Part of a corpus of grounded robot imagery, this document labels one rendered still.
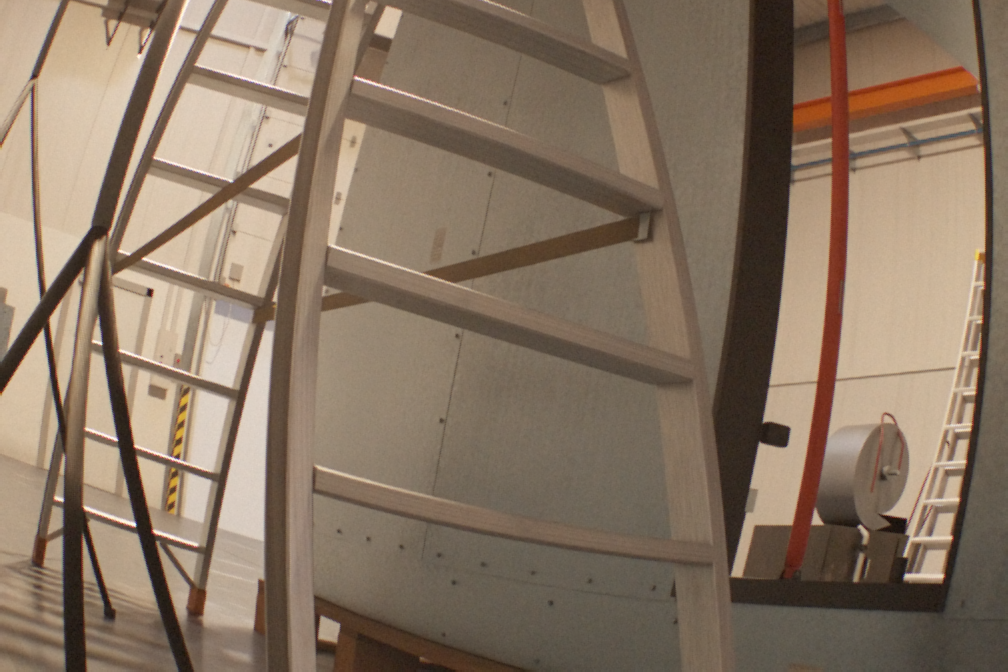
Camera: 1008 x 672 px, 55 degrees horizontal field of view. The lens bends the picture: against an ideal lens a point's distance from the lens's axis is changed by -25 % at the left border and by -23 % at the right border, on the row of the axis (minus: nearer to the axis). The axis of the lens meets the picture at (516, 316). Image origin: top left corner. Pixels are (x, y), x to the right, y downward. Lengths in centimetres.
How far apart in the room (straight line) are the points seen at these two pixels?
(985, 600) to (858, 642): 23
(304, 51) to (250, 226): 200
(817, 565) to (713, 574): 603
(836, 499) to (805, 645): 608
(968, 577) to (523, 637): 101
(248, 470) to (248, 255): 213
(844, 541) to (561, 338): 621
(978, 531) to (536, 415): 111
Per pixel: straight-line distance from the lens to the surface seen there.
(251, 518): 1181
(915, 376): 1250
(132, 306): 1129
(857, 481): 747
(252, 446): 1179
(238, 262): 1163
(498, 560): 217
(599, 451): 198
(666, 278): 144
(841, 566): 741
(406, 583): 247
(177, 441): 1123
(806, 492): 167
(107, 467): 1119
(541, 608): 203
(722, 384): 177
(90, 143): 1148
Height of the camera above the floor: 37
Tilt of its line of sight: 12 degrees up
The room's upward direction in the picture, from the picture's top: 11 degrees clockwise
